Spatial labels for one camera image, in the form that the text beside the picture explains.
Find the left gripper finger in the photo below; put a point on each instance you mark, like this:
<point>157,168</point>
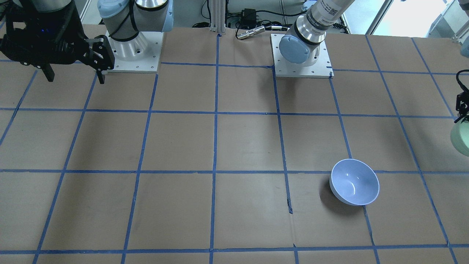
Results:
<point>462,100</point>

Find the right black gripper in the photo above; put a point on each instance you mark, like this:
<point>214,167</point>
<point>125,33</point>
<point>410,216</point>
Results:
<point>99,54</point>

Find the green bowl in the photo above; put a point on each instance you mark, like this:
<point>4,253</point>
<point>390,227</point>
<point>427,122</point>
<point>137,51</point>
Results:
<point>459,136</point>

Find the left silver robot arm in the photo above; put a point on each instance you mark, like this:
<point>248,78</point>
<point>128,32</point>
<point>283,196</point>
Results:
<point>312,24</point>

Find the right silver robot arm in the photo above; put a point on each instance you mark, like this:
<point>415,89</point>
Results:
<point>124,19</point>

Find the blue bowl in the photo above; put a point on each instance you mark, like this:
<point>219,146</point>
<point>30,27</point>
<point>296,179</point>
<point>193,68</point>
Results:
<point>354,183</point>

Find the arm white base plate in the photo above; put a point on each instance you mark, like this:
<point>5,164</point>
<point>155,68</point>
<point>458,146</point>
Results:
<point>293,58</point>
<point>140,55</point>

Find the aluminium frame post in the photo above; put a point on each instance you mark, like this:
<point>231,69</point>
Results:
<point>217,16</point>

